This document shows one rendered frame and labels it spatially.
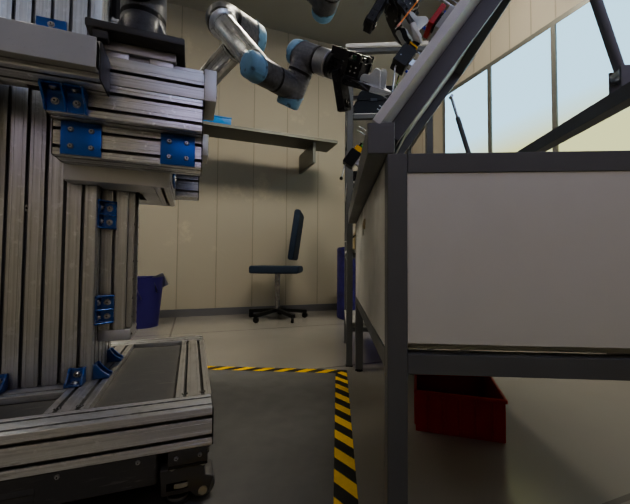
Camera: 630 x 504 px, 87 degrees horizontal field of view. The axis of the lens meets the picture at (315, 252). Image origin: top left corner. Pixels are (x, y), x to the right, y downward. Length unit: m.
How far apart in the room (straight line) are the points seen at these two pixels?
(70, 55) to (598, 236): 1.14
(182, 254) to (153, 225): 0.41
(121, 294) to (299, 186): 3.17
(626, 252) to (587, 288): 0.10
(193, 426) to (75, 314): 0.50
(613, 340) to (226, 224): 3.51
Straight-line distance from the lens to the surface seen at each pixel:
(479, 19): 1.06
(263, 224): 3.95
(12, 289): 1.24
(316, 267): 4.11
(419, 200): 0.71
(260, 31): 1.47
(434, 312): 0.71
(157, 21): 1.19
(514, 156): 0.79
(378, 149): 0.72
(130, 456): 0.96
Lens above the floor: 0.58
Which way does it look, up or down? 2 degrees up
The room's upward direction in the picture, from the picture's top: straight up
